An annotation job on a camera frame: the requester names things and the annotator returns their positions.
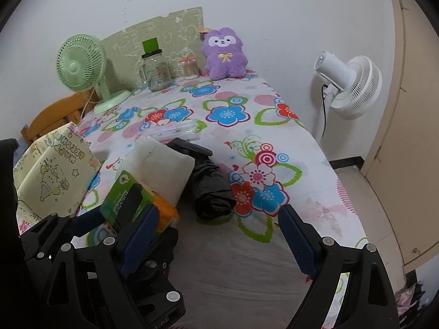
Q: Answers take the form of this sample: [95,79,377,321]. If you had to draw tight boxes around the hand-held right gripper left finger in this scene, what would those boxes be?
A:
[38,206,160,329]

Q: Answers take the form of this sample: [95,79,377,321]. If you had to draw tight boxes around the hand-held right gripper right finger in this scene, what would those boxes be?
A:
[278,205,400,329]

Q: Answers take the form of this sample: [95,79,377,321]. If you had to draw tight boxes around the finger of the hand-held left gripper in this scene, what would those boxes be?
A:
[116,183,186,329]
[21,209,104,261]

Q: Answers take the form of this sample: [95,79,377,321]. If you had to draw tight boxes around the green orange tissue packet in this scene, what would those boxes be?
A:
[99,169,181,239]

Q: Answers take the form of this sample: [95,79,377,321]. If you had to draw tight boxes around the white cloth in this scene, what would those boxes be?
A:
[118,136,196,203]

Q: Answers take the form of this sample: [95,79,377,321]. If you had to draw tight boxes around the yellow printed fabric storage box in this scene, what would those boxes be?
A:
[14,121,102,228]

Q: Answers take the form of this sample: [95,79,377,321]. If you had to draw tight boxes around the black umbrella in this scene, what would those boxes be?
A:
[167,137,237,220]

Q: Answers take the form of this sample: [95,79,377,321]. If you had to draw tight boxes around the clear plastic case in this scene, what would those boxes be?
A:
[139,118,200,143]

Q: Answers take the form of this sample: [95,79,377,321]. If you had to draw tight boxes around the floral printed tablecloth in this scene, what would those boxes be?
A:
[14,72,369,329]

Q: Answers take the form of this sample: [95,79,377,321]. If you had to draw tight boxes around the pink printed cloth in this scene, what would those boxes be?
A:
[394,272,431,316]

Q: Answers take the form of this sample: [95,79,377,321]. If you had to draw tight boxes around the glass jar mug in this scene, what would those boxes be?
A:
[139,51,172,92]

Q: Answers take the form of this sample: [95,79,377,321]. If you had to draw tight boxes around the clear cotton swab container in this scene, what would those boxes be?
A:
[178,56,200,79]

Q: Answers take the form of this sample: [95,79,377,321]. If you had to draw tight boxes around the green desk fan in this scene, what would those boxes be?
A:
[57,34,131,114]

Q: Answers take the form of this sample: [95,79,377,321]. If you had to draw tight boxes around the beige door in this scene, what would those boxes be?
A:
[364,0,439,276]

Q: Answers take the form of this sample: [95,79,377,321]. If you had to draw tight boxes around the green plastic cap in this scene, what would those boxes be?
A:
[142,38,162,56]

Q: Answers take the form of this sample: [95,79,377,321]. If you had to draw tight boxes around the green patterned board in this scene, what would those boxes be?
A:
[99,6,206,91]

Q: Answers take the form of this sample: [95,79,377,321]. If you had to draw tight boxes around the purple plush bunny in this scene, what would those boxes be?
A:
[201,27,249,80]

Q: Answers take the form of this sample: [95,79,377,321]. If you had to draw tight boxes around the white standing fan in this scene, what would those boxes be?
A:
[314,51,383,144]

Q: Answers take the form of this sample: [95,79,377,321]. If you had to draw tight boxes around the white fan cable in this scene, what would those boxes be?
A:
[80,88,95,117]

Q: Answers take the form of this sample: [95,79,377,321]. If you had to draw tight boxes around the black fan cable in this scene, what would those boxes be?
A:
[320,84,327,138]

